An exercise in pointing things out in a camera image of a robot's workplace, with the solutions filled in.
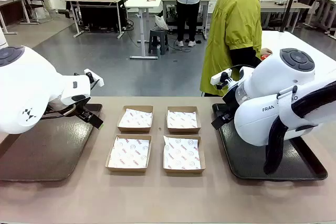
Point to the person's right hand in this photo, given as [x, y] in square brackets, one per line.
[266, 51]

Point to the large black serving tray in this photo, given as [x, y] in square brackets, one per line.
[249, 161]

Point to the black plastic stool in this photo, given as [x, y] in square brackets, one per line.
[158, 35]

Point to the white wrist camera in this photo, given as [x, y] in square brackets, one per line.
[219, 77]
[95, 79]

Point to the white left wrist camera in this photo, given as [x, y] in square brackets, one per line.
[95, 79]

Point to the brown plastic serving tray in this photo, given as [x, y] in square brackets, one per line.
[52, 150]

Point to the person's right forearm black sleeve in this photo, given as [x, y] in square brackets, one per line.
[240, 56]

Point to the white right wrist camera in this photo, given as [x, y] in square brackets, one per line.
[219, 77]

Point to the white standing desk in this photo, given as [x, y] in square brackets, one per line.
[143, 2]

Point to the grey top work table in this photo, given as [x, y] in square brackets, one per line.
[278, 5]

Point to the white plastic bag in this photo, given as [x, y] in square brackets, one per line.
[160, 22]

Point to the black slanted pole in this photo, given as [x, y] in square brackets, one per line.
[292, 1]

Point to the white printed paper liner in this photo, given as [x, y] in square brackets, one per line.
[136, 119]
[183, 119]
[130, 153]
[182, 153]

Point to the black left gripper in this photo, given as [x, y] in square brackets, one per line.
[84, 113]

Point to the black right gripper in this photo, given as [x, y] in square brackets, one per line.
[228, 120]

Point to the large white table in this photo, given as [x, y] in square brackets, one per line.
[302, 43]

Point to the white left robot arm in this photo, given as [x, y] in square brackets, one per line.
[31, 87]

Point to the brown cardboard donut box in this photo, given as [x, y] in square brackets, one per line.
[183, 130]
[126, 170]
[134, 129]
[183, 171]

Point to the person in yellow-green jacket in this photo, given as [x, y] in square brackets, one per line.
[236, 24]

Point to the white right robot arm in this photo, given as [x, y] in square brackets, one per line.
[275, 82]

